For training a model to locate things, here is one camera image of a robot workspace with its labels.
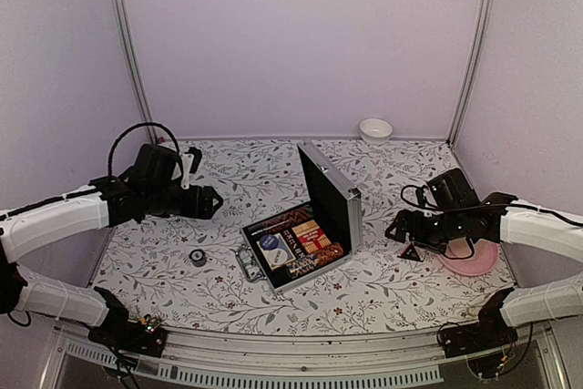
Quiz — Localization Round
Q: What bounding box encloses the right aluminium frame post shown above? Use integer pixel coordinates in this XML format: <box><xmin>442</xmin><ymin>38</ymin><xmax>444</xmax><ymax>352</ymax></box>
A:
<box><xmin>446</xmin><ymin>0</ymin><xmax>494</xmax><ymax>148</ymax></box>

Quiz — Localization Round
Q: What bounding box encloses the black tape roll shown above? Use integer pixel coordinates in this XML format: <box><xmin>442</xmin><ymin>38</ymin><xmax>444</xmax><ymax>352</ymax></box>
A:
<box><xmin>189</xmin><ymin>249</ymin><xmax>207</xmax><ymax>268</ymax></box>

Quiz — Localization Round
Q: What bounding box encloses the aluminium poker case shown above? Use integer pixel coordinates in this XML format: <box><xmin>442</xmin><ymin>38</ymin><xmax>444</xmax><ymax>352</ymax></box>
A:
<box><xmin>234</xmin><ymin>140</ymin><xmax>363</xmax><ymax>294</ymax></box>

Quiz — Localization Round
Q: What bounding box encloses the pink plate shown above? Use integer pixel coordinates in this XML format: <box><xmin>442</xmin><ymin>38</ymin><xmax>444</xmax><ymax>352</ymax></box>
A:
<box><xmin>437</xmin><ymin>239</ymin><xmax>499</xmax><ymax>277</ymax></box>

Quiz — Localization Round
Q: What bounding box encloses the black red triangle piece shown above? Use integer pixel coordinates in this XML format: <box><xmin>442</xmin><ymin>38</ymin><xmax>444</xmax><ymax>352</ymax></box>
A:
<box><xmin>399</xmin><ymin>243</ymin><xmax>422</xmax><ymax>262</ymax></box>

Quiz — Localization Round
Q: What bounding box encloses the left aluminium frame post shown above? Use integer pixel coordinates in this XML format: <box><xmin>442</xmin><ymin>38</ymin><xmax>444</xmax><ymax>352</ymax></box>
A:
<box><xmin>111</xmin><ymin>0</ymin><xmax>154</xmax><ymax>122</ymax></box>

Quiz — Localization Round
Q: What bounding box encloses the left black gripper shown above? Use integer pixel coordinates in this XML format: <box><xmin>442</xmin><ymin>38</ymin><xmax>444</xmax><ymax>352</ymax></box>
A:
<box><xmin>146</xmin><ymin>184</ymin><xmax>224</xmax><ymax>219</ymax></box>

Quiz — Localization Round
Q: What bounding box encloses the red card deck box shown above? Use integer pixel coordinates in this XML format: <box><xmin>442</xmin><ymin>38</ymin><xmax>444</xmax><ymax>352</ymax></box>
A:
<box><xmin>291</xmin><ymin>220</ymin><xmax>331</xmax><ymax>254</ymax></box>

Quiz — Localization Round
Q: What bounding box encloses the floral table mat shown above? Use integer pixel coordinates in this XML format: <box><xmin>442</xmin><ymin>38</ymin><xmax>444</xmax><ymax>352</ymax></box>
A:
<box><xmin>93</xmin><ymin>139</ymin><xmax>513</xmax><ymax>336</ymax></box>

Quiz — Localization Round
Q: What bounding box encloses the blue poker chip stack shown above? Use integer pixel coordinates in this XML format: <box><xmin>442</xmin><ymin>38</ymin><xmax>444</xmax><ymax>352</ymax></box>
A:
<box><xmin>286</xmin><ymin>255</ymin><xmax>318</xmax><ymax>279</ymax></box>

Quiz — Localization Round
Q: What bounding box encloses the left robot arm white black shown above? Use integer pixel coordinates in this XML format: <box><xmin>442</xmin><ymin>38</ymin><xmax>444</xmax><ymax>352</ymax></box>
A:
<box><xmin>1</xmin><ymin>144</ymin><xmax>223</xmax><ymax>347</ymax></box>

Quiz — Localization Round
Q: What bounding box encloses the white bowl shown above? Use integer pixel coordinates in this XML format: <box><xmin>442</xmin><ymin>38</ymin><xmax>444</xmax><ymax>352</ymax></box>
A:
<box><xmin>359</xmin><ymin>118</ymin><xmax>393</xmax><ymax>145</ymax></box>

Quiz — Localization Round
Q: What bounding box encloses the blue card deck box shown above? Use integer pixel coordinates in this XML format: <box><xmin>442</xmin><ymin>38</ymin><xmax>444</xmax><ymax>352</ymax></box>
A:
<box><xmin>257</xmin><ymin>233</ymin><xmax>296</xmax><ymax>271</ymax></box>

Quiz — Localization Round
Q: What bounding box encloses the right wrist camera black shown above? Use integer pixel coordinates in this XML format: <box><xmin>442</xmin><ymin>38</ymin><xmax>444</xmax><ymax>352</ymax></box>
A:
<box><xmin>400</xmin><ymin>184</ymin><xmax>440</xmax><ymax>212</ymax></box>

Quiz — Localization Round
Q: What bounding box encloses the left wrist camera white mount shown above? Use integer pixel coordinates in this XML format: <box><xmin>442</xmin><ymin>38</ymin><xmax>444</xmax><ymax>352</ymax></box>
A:
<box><xmin>179</xmin><ymin>147</ymin><xmax>202</xmax><ymax>189</ymax></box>

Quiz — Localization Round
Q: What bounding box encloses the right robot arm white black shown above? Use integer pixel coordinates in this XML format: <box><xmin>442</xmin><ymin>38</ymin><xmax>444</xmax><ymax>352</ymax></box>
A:
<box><xmin>385</xmin><ymin>169</ymin><xmax>582</xmax><ymax>349</ymax></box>

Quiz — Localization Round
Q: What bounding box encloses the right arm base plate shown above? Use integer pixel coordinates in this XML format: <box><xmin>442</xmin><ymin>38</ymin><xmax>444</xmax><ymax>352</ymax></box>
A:
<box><xmin>436</xmin><ymin>288</ymin><xmax>518</xmax><ymax>358</ymax></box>

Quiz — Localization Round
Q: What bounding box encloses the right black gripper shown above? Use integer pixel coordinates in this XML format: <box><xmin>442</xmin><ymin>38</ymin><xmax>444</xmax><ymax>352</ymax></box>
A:
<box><xmin>386</xmin><ymin>209</ymin><xmax>465</xmax><ymax>254</ymax></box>

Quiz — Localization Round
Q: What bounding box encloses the aluminium frame post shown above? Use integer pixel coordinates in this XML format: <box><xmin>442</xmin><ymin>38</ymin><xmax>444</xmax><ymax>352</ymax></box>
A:
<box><xmin>111</xmin><ymin>0</ymin><xmax>154</xmax><ymax>122</ymax></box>
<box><xmin>446</xmin><ymin>0</ymin><xmax>494</xmax><ymax>148</ymax></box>

